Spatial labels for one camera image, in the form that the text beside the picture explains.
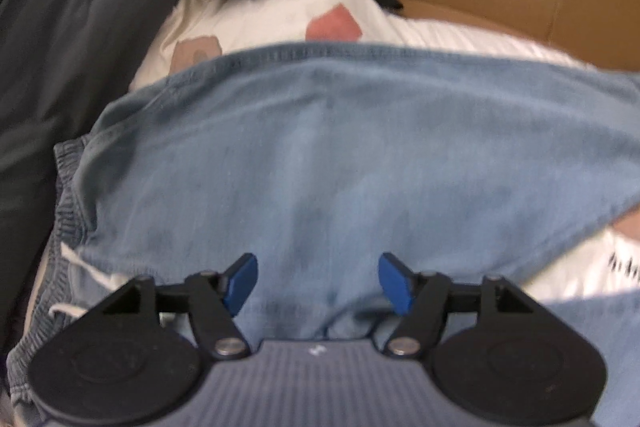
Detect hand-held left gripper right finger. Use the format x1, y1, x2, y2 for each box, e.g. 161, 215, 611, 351
378, 252, 531, 358

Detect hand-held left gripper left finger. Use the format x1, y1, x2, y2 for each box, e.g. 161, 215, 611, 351
102, 253, 259, 359

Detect blue denim pants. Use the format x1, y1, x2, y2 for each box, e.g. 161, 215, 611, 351
7, 43, 640, 427

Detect cream bear print blanket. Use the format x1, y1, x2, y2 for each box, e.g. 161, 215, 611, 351
129, 0, 640, 303

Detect dark grey blanket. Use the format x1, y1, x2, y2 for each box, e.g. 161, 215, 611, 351
0, 0, 186, 323

